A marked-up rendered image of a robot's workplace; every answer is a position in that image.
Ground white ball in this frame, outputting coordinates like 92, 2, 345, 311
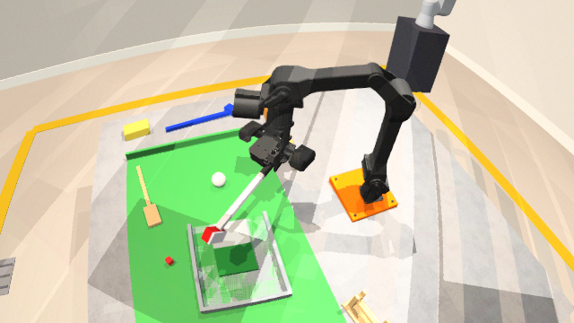
212, 172, 226, 187

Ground blue putter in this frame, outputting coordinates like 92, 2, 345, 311
166, 104, 233, 133

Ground green putting mat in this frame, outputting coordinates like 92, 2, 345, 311
126, 135, 347, 323

